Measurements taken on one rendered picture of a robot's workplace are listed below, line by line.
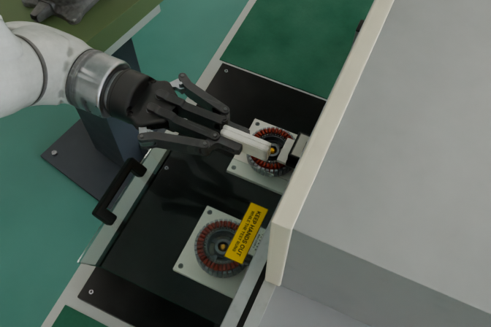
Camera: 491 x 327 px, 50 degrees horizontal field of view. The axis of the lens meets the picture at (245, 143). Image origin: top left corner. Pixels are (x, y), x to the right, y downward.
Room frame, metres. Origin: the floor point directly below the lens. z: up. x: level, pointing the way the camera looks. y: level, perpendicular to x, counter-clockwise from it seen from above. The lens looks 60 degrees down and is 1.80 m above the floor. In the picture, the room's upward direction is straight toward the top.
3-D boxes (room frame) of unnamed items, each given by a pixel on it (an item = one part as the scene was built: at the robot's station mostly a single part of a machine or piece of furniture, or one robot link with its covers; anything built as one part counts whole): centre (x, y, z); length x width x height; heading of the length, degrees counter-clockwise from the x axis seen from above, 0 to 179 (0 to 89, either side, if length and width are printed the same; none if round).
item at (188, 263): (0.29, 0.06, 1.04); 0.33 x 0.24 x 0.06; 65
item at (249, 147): (0.36, 0.00, 1.18); 0.07 x 0.01 x 0.03; 65
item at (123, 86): (0.43, 0.14, 1.18); 0.09 x 0.08 x 0.07; 65
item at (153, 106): (0.39, 0.09, 1.18); 0.11 x 0.01 x 0.04; 63
